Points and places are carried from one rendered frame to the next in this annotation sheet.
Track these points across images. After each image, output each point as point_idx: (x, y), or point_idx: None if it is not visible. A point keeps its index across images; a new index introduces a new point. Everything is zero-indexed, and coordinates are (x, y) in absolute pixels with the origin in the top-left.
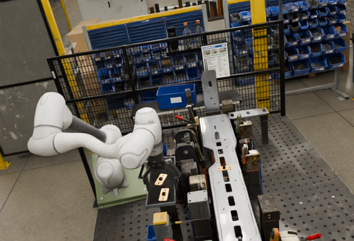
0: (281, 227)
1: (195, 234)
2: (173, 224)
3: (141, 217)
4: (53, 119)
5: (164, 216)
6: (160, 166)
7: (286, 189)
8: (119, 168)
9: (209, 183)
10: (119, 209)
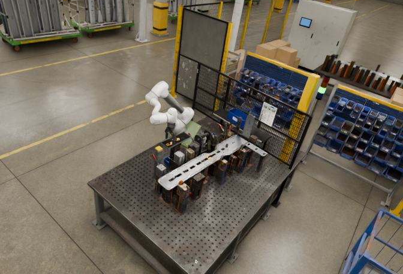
0: (209, 196)
1: None
2: (172, 159)
3: None
4: (156, 92)
5: (159, 148)
6: (170, 132)
7: (233, 190)
8: (180, 128)
9: None
10: None
